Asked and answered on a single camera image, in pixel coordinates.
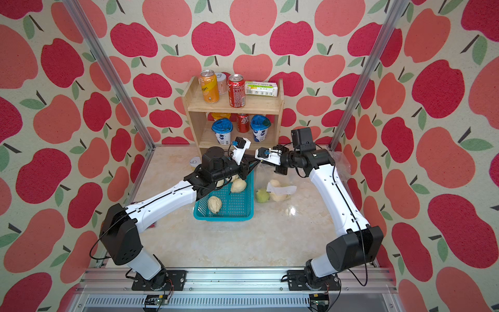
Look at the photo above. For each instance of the blue-lid yogurt cup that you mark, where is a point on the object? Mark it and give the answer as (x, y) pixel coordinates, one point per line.
(260, 126)
(222, 129)

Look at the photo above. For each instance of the yellow cup lower shelf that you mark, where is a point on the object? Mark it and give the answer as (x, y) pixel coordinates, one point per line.
(219, 116)

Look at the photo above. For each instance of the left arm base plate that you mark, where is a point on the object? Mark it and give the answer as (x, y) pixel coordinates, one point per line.
(171, 280)

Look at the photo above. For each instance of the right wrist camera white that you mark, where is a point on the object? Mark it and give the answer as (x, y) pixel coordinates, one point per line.
(272, 163)

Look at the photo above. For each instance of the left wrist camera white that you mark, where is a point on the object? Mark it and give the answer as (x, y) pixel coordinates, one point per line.
(240, 145)

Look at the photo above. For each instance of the red cola can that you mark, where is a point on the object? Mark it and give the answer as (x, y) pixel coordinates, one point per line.
(236, 90)

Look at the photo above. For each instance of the orange soda can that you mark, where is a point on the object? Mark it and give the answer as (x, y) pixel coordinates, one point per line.
(209, 86)

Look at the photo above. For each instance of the white green box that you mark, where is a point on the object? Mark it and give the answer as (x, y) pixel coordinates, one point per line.
(256, 88)

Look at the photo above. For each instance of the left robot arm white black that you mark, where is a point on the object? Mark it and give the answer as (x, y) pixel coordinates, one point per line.
(121, 229)

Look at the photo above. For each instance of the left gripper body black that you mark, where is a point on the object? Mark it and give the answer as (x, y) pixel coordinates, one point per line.
(230, 168)

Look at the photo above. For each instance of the small red can lower shelf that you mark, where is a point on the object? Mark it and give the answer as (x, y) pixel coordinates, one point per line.
(243, 123)

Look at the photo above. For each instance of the clear zip-top bag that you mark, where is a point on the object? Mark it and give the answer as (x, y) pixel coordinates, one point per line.
(264, 173)
(343, 166)

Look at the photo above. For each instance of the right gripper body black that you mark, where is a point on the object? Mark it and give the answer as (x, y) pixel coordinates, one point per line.
(288, 159)

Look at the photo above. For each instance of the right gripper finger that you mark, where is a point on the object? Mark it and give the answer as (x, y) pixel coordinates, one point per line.
(269, 155)
(281, 170)

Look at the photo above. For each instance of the right blue-lid yogurt cup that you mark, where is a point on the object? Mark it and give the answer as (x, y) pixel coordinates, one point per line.
(260, 126)

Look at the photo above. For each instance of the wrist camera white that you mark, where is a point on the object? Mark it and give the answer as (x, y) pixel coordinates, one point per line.
(240, 145)
(272, 163)

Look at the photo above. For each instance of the teal plastic basket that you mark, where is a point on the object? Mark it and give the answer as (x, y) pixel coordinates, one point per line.
(236, 206)

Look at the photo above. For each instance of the left blue-lid yogurt cup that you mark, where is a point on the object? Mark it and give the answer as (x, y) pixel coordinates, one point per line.
(222, 129)

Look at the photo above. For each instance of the pink can behind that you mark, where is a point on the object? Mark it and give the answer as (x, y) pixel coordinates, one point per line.
(222, 83)

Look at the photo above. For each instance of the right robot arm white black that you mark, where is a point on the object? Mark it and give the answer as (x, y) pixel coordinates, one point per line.
(357, 242)

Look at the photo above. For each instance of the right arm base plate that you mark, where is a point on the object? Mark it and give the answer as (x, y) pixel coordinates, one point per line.
(305, 280)

